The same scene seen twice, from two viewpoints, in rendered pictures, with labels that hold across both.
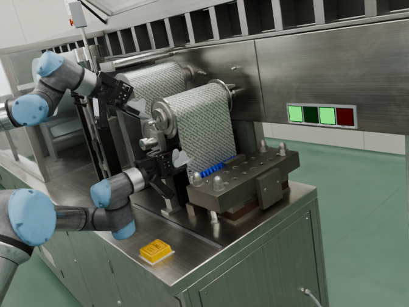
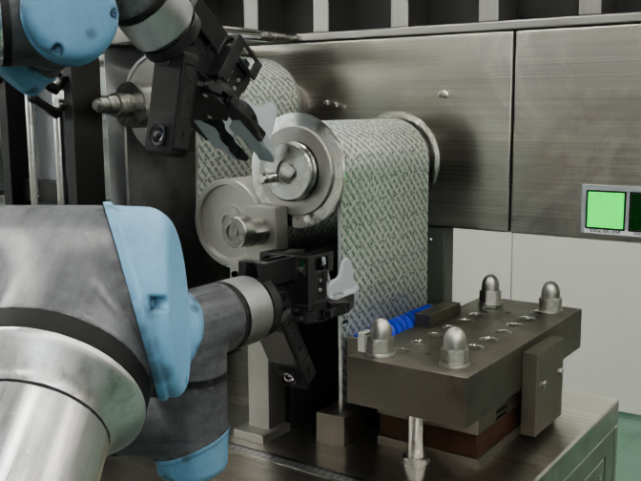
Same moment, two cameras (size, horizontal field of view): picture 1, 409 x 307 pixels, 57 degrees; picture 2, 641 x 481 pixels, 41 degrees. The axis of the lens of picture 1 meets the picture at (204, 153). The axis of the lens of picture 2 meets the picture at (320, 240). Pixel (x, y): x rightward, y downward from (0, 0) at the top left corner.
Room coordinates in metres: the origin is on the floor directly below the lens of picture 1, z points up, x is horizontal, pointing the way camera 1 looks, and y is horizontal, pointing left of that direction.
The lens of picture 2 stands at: (0.21, 0.44, 1.33)
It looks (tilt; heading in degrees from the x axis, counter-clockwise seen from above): 9 degrees down; 341
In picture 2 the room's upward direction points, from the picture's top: straight up
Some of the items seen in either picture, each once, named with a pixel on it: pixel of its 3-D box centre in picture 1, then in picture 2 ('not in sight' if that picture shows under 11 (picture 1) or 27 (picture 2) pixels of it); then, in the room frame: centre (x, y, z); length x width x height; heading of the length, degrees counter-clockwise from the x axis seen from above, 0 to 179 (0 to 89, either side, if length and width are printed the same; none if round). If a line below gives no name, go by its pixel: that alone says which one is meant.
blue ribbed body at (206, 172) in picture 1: (217, 169); (399, 328); (1.27, -0.04, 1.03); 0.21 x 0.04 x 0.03; 126
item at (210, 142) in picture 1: (209, 145); (386, 263); (1.29, -0.02, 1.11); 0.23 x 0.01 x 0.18; 126
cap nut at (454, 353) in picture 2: (218, 182); (454, 345); (1.08, -0.02, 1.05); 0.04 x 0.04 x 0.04
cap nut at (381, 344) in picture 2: (196, 178); (381, 336); (1.16, 0.04, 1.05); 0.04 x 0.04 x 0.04
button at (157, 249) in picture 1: (155, 250); not in sight; (1.00, 0.20, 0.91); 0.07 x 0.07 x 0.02; 36
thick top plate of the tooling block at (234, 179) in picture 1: (245, 175); (475, 350); (1.22, -0.13, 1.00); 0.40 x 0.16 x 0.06; 126
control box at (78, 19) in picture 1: (76, 15); not in sight; (1.73, 0.41, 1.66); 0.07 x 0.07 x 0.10; 12
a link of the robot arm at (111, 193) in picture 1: (111, 190); (188, 330); (1.05, 0.30, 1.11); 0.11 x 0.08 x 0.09; 126
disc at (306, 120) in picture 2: (164, 117); (297, 170); (1.26, 0.11, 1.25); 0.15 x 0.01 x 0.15; 36
